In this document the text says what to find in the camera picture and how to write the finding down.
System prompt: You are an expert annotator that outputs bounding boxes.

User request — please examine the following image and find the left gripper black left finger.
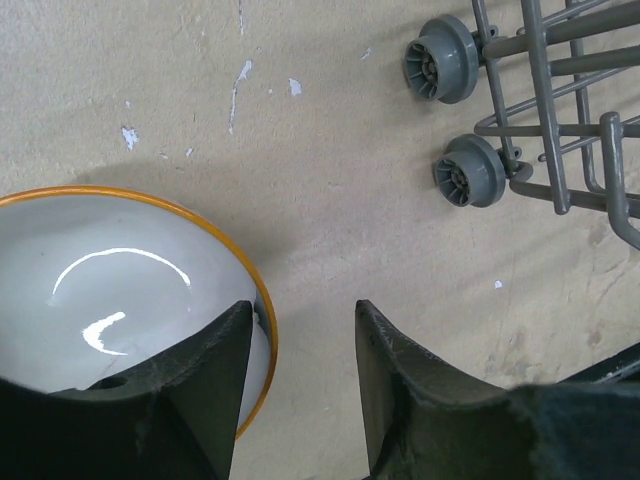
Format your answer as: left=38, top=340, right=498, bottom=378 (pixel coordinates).
left=1, top=301, right=254, bottom=479

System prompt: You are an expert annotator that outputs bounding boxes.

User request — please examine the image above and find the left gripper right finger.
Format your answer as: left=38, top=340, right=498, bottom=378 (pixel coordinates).
left=355, top=300, right=639, bottom=479

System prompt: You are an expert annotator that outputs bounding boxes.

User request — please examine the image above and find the beige white bowl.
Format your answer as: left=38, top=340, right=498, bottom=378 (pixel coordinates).
left=1, top=186, right=278, bottom=431

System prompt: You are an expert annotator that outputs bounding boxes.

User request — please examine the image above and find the grey wire dish rack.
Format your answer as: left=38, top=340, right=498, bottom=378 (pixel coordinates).
left=403, top=1, right=639, bottom=247

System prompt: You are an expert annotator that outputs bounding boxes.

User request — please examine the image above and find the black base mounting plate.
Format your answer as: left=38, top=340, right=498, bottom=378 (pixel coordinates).
left=563, top=343, right=640, bottom=384

